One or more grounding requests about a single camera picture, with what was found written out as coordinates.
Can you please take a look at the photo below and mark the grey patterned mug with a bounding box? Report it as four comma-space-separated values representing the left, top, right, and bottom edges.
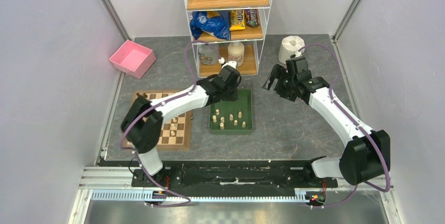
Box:
198, 45, 218, 65

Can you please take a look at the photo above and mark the wooden chess board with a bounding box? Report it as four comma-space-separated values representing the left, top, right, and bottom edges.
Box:
132, 90, 193, 150

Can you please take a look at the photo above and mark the brown candy bag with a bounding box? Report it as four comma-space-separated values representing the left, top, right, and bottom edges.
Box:
245, 9, 260, 28

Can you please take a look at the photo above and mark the yellow candy bag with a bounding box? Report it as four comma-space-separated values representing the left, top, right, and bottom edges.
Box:
230, 9, 246, 31

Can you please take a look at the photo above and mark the blue snack bag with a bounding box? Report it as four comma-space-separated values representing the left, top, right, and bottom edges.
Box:
189, 10, 231, 40

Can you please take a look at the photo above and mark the white wire wooden shelf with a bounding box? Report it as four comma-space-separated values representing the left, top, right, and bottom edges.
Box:
184, 0, 272, 76

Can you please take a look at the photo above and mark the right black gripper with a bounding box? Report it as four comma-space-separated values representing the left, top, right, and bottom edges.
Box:
263, 63, 297, 102

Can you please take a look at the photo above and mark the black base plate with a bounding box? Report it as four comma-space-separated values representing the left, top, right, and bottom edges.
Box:
153, 160, 338, 189

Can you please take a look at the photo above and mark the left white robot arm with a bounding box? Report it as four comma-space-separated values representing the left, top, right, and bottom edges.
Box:
121, 61, 241, 187

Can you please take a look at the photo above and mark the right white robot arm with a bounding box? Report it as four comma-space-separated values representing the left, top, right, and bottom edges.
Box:
263, 57, 390, 187

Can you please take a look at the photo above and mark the white toilet paper roll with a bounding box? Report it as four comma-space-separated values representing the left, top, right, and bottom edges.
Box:
278, 36, 305, 64

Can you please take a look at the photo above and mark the green metal tray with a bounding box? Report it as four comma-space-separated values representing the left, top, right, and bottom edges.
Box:
209, 89, 253, 135

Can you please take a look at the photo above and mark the pink plastic bin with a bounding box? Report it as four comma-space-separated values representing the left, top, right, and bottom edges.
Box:
109, 40, 156, 79

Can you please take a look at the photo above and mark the white patterned bottle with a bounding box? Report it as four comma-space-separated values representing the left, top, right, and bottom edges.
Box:
228, 41, 245, 67

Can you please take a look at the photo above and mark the aluminium rail frame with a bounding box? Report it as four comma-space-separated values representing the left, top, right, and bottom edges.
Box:
69, 159, 403, 223

